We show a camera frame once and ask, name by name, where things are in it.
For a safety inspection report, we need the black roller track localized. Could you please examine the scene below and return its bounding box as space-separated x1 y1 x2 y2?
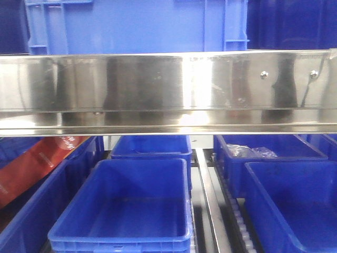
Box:
212 153 264 252

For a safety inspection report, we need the blue right front bin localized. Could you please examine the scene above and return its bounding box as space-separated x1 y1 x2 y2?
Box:
245 161 336 252

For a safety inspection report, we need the stainless steel shelf beam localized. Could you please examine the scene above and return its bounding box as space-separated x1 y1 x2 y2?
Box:
1 48 336 137

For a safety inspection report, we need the blue far right bin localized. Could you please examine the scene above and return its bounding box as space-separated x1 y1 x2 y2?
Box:
299 134 337 161

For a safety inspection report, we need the large blue upper crate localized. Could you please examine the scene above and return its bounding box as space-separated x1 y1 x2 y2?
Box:
25 0 248 55

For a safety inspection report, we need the dark blue crate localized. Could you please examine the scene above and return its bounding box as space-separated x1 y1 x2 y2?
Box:
247 1 336 50
1 1 29 55

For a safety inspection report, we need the blue right rear bin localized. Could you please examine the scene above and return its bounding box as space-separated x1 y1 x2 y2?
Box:
213 134 328 198

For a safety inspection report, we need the blue centre front bin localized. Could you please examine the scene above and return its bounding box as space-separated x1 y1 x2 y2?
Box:
48 159 193 252

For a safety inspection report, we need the blue bin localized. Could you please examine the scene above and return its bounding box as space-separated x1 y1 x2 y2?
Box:
213 134 328 198
299 134 337 161
48 159 193 252
245 161 336 252
110 135 192 190
1 136 104 252

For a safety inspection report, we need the dark blue upper left crate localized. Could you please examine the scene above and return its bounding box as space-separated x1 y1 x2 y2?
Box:
1 1 29 55

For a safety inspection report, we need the blue centre rear bin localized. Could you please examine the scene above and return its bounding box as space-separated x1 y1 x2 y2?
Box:
110 135 192 190

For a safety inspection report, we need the steel shelf divider rail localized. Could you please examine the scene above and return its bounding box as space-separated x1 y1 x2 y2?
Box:
195 148 232 253

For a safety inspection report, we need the dark blue upper right crate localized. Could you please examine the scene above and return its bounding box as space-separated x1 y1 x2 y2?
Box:
247 1 336 50

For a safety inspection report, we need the red packet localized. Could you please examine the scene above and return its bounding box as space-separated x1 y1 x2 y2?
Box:
1 136 89 208

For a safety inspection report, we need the blue left bin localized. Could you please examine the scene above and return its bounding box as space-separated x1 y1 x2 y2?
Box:
1 136 104 252

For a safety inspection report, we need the clear plastic bag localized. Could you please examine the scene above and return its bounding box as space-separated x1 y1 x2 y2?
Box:
227 144 278 158

